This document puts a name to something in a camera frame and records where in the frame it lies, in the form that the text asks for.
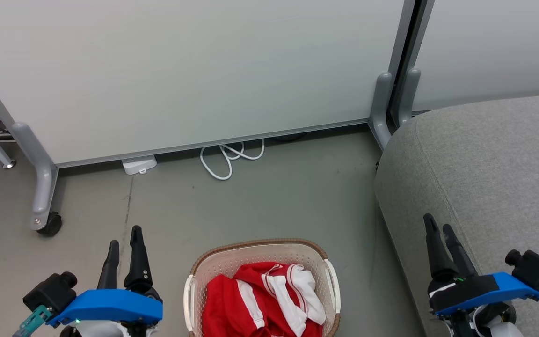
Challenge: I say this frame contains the grey partition foot with caster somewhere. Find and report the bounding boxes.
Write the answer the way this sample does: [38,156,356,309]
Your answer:
[11,122,60,231]

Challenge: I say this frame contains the white power strip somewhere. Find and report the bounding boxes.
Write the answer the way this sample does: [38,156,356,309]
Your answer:
[121,155,158,176]

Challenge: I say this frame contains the narrow white partition panel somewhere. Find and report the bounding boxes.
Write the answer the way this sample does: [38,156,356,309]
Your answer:
[410,0,539,114]

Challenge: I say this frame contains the white looped cable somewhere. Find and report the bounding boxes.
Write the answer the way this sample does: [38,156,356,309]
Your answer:
[199,139,266,181]

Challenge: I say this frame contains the red and white clothes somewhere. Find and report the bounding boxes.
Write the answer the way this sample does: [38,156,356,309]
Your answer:
[201,262,327,337]

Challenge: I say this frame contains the teal left camera connector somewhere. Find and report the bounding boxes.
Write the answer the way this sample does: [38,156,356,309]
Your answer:
[12,305,53,337]

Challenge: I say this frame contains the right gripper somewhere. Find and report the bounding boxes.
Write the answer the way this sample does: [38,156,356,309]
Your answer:
[423,213,501,313]

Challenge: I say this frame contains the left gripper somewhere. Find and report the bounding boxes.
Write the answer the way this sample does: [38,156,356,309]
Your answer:
[60,225,164,337]

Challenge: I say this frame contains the cream perforated laundry basket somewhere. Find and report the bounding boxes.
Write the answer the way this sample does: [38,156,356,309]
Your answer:
[183,238,342,337]

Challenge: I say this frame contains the black caster wheel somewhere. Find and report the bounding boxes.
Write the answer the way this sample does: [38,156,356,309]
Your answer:
[37,212,63,236]

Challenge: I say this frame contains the blue left camera mount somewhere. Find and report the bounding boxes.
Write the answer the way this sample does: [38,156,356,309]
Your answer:
[47,289,164,327]

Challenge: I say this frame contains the grey fabric sofa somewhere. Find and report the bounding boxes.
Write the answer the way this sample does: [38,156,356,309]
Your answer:
[374,93,539,337]

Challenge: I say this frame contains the large white partition panel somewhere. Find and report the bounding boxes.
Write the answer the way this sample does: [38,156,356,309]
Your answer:
[0,0,416,169]

